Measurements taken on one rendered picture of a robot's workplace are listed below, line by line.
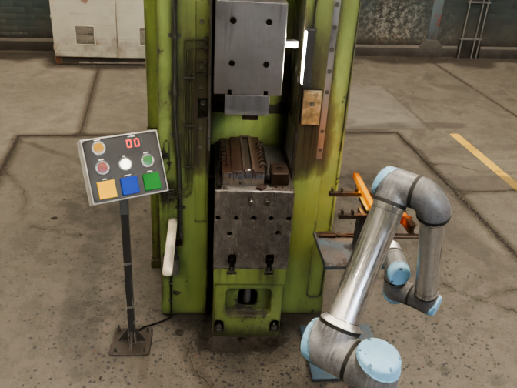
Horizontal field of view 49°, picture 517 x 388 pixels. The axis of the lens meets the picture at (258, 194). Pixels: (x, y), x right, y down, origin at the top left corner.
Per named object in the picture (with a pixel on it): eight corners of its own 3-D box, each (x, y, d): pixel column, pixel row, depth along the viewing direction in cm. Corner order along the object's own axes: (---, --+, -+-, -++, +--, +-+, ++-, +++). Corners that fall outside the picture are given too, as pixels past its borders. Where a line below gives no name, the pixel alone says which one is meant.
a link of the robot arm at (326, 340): (334, 382, 189) (420, 172, 188) (290, 357, 198) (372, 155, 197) (350, 378, 202) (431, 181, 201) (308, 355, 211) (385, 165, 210)
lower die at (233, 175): (263, 185, 277) (265, 169, 273) (221, 185, 275) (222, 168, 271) (257, 150, 313) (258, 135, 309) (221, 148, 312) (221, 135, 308)
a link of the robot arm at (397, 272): (388, 288, 228) (388, 270, 222) (379, 265, 238) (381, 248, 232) (411, 285, 229) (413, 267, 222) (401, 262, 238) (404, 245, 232)
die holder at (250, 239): (287, 269, 294) (295, 192, 273) (212, 268, 290) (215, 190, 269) (276, 213, 343) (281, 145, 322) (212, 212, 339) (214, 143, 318)
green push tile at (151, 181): (162, 188, 255) (158, 171, 255) (146, 191, 252) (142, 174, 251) (160, 188, 257) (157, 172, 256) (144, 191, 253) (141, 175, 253)
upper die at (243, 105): (268, 115, 260) (269, 95, 255) (224, 115, 258) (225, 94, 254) (261, 87, 297) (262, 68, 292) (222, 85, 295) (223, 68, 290)
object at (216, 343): (292, 362, 300) (292, 361, 299) (180, 364, 295) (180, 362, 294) (284, 313, 334) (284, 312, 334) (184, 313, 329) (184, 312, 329)
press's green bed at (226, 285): (279, 338, 316) (286, 268, 294) (211, 338, 313) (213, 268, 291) (270, 277, 365) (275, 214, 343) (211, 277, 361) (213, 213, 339)
